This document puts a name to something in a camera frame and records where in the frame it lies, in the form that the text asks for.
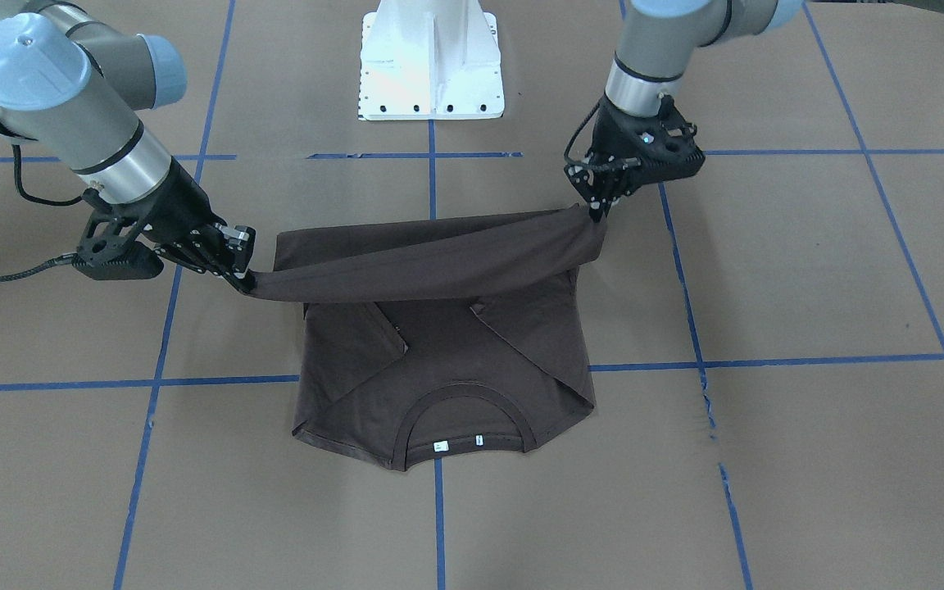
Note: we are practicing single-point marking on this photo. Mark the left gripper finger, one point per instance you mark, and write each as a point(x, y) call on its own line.
point(581, 179)
point(602, 200)

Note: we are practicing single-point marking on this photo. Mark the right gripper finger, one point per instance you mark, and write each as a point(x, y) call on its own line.
point(235, 273)
point(239, 242)

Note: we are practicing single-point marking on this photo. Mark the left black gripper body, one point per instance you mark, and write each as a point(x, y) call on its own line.
point(608, 138)

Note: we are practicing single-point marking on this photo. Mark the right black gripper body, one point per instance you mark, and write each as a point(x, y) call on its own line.
point(179, 206)

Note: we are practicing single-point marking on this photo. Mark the dark brown t-shirt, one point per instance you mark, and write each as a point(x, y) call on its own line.
point(439, 337)

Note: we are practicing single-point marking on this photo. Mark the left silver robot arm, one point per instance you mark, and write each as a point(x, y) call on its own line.
point(657, 42)

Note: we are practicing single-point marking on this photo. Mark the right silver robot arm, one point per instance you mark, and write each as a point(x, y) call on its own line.
point(75, 85)

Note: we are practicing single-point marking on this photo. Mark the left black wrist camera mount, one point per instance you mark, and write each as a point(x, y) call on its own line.
point(667, 145)

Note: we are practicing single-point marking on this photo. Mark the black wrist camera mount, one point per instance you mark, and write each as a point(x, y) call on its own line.
point(667, 145)
point(109, 248)

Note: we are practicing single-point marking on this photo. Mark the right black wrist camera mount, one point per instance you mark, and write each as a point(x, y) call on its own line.
point(109, 248)

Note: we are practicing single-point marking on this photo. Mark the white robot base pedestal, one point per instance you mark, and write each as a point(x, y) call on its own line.
point(430, 60)

